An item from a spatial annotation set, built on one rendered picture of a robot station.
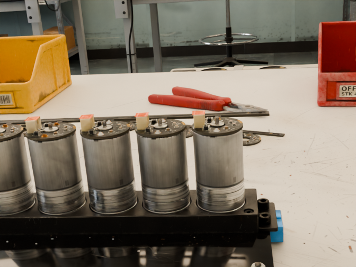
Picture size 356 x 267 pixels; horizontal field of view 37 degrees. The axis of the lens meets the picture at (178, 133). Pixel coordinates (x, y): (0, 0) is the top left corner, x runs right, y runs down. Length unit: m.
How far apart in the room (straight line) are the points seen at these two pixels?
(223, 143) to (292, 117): 0.22
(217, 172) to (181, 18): 4.43
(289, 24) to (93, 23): 1.70
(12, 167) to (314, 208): 0.17
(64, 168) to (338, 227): 0.15
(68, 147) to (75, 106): 0.28
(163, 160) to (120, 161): 0.02
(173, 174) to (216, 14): 4.39
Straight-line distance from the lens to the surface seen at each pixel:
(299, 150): 0.40
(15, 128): 0.29
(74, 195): 0.28
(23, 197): 0.29
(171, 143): 0.26
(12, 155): 0.28
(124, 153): 0.26
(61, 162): 0.27
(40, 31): 2.79
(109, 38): 4.85
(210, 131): 0.25
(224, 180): 0.26
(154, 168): 0.26
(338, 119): 0.47
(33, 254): 0.27
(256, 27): 4.63
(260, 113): 0.28
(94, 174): 0.27
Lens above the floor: 0.89
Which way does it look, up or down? 19 degrees down
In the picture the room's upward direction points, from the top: 4 degrees counter-clockwise
